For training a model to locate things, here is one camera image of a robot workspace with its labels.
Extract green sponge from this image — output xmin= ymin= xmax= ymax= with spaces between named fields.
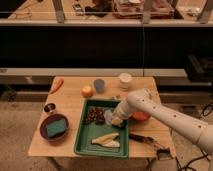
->
xmin=46 ymin=119 xmax=66 ymax=137

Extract green plastic tray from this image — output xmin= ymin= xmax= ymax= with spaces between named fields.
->
xmin=74 ymin=99 xmax=129 ymax=158

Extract small metal cup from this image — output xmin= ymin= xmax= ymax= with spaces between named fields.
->
xmin=44 ymin=103 xmax=56 ymax=114

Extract grey towel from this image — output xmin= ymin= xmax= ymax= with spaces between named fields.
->
xmin=104 ymin=109 xmax=114 ymax=125

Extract pale corn husk piece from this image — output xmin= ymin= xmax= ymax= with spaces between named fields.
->
xmin=102 ymin=140 xmax=120 ymax=148

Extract white paper cup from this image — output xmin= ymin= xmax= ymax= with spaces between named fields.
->
xmin=119 ymin=73 xmax=132 ymax=89

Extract orange-red bowl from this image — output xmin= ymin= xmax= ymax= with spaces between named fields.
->
xmin=132 ymin=112 xmax=150 ymax=121

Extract blue-grey plastic cup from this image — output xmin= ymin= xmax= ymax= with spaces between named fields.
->
xmin=93 ymin=79 xmax=105 ymax=93

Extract bunch of dark grapes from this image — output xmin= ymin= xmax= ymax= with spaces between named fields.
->
xmin=85 ymin=107 xmax=105 ymax=124

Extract dark red bowl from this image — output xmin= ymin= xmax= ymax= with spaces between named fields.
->
xmin=40 ymin=114 xmax=69 ymax=141

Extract orange carrot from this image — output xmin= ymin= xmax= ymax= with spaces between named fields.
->
xmin=49 ymin=78 xmax=64 ymax=94

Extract orange apple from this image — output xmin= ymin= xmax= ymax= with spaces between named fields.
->
xmin=81 ymin=86 xmax=93 ymax=98

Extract wooden table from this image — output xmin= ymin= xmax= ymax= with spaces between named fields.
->
xmin=28 ymin=77 xmax=176 ymax=160

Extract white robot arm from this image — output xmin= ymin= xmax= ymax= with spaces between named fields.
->
xmin=111 ymin=89 xmax=213 ymax=155

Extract small metal object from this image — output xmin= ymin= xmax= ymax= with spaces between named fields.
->
xmin=111 ymin=95 xmax=121 ymax=100

